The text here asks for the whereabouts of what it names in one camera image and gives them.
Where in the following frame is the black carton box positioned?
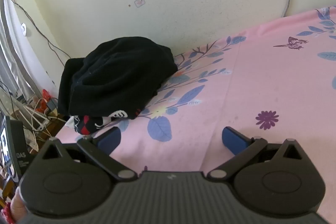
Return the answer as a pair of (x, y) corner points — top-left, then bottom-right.
(0, 116), (28, 184)

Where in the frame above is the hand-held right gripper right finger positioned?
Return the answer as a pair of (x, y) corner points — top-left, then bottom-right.
(207, 126), (303, 182)

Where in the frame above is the white power strip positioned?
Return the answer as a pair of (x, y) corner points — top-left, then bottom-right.
(24, 103), (53, 132)

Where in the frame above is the pink floral bed sheet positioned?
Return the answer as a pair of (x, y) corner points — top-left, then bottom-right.
(55, 6), (336, 224)

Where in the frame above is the black wall cable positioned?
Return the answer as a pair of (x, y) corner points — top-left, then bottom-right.
(9, 0), (71, 68)

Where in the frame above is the black fleece garment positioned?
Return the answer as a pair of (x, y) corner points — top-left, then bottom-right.
(58, 36), (179, 119)

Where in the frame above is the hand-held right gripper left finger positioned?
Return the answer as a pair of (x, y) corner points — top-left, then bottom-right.
(39, 127), (138, 182)

